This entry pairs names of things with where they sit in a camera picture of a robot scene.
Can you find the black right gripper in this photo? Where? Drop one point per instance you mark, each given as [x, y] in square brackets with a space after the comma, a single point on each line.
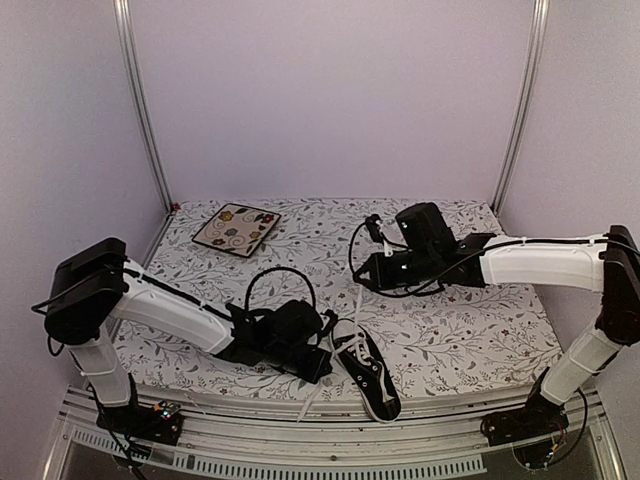
[372, 262]

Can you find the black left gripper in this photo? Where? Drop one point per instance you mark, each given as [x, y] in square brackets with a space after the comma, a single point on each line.
[314, 371]

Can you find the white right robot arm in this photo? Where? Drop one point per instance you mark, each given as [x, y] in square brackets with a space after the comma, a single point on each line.
[607, 264]

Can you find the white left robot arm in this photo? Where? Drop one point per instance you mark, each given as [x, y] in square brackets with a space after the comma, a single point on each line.
[102, 282]

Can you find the floral patterned table mat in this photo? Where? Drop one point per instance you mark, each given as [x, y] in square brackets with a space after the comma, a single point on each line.
[460, 341]

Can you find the square floral ceramic plate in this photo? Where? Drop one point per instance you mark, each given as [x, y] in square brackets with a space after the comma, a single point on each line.
[236, 229]

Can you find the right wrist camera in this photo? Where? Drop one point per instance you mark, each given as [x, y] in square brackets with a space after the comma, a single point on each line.
[373, 225]

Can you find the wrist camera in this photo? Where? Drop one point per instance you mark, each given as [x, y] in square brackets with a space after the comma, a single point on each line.
[373, 225]
[332, 320]

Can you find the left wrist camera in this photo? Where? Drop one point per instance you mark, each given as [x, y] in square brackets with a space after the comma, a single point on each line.
[332, 320]

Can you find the aluminium front rail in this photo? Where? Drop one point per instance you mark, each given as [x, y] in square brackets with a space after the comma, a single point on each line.
[240, 438]

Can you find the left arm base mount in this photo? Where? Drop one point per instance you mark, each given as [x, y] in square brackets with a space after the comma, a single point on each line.
[161, 423]

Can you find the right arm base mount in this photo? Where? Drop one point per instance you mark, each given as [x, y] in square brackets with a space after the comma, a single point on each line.
[534, 419]

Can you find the right aluminium frame post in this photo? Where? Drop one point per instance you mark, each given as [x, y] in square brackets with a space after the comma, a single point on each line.
[532, 62]

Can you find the aluminium frame post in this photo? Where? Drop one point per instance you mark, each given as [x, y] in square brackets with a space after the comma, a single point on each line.
[126, 36]
[532, 62]

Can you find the left aluminium frame post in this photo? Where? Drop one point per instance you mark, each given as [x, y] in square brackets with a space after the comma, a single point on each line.
[126, 36]

